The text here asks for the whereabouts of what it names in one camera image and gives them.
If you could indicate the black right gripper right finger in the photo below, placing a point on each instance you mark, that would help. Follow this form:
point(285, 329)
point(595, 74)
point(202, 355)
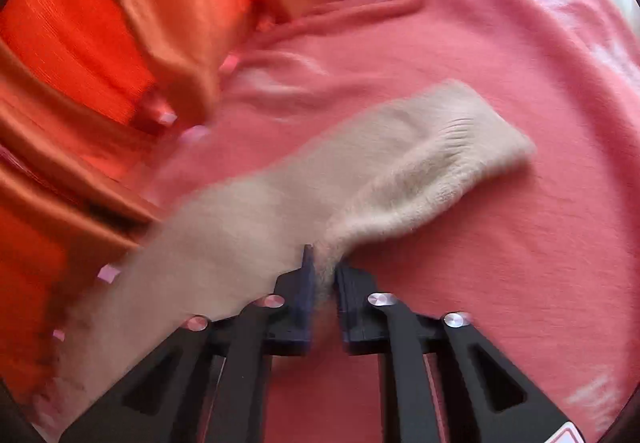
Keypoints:
point(441, 379)

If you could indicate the pink fleece blanket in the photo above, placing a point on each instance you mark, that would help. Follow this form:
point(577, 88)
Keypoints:
point(545, 256)

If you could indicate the cream knitted sweater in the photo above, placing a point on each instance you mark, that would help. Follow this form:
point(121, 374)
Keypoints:
point(378, 175)

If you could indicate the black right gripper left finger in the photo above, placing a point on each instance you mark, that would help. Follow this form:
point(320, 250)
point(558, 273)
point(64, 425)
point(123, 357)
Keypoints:
point(207, 381)

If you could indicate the orange curtain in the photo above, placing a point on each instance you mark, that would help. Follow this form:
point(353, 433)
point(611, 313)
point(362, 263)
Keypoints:
point(85, 85)

